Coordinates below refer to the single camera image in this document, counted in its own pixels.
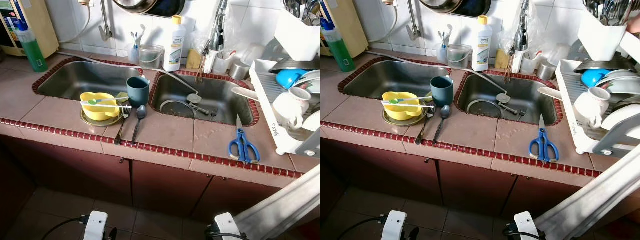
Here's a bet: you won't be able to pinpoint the blue bowl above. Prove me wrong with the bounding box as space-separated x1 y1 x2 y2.
275 69 304 90
580 68 612 89

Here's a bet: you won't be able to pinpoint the steel cup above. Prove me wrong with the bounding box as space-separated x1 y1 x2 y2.
536 61 557 81
229 61 251 81

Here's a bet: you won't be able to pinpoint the white ceramic mug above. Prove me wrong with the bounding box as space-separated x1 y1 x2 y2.
272 86 312 131
573 86 612 130

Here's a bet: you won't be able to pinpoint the round steel bowl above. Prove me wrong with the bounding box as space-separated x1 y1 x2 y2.
466 99 503 119
159 99 197 120

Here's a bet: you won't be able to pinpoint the round steel plate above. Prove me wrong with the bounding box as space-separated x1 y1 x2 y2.
382 107 427 127
80 109 126 128

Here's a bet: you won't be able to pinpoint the metal wall tap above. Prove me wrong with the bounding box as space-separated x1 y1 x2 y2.
406 0 422 42
98 0 114 42

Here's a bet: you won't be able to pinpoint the white plastic dish rack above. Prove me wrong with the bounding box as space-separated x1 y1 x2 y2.
555 59 640 157
248 59 321 157

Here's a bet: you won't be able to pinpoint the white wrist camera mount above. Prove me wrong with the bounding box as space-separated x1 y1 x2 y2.
513 211 541 240
82 211 109 240
381 210 407 240
214 212 244 240

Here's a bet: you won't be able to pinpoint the white utensil cup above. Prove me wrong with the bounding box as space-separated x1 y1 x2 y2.
511 49 543 75
204 49 236 75

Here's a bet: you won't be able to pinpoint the teal plastic mug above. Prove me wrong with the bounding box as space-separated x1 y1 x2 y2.
126 76 151 108
430 75 455 108

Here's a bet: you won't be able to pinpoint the clear plastic bucket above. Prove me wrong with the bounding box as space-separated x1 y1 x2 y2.
138 44 165 70
446 44 472 69

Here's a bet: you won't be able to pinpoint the white plastic cutlery holder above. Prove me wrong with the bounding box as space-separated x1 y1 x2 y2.
274 9 321 62
578 10 629 62

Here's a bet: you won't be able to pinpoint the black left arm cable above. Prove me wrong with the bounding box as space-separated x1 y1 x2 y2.
41 216 90 240
341 215 388 240

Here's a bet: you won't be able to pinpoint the white ladle handle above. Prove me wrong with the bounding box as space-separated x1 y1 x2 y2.
231 87 261 103
538 86 566 102

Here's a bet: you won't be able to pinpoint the beige water ionizer machine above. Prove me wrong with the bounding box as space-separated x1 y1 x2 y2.
0 0 60 58
320 0 370 57

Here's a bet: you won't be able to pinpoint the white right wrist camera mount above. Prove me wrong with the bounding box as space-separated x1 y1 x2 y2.
513 211 541 240
214 212 244 240

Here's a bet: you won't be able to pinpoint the green liquid bottle blue cap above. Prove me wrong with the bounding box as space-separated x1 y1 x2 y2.
320 18 357 73
14 19 49 73

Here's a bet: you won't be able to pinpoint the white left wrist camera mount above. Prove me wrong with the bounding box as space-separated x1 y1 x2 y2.
82 211 109 240
381 210 407 240

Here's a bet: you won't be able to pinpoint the steel fork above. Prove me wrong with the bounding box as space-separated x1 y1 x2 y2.
415 107 435 146
114 109 132 146

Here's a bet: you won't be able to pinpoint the white detergent bottle yellow cap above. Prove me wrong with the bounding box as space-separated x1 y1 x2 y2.
163 15 187 73
471 15 494 72

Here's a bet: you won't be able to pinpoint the dark red cabinet door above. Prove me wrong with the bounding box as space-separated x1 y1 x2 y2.
502 175 583 221
0 135 133 207
320 135 443 207
437 159 523 217
131 159 215 217
192 174 288 223

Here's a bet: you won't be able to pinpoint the chrome sink faucet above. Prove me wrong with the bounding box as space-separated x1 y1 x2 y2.
516 0 532 52
209 0 229 52

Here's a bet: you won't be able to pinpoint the thick yellow sponge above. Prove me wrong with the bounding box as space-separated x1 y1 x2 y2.
495 48 511 70
186 48 203 70

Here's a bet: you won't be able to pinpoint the white ionizer tube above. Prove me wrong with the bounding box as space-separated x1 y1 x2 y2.
59 2 93 45

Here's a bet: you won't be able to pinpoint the hanging steel pan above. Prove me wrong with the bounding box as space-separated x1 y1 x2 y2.
419 0 493 19
112 0 187 19

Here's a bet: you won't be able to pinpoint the steel spoon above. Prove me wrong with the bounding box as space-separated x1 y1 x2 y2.
432 104 452 146
131 105 148 146

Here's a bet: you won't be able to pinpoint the white counter hose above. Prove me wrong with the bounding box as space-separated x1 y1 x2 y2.
366 50 507 96
55 50 201 96

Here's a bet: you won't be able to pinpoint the blue handled scissors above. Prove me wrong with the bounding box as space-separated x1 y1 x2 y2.
529 114 560 163
228 115 261 165

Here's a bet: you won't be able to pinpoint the white plate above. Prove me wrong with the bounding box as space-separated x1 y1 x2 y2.
597 70 640 96
295 70 321 96

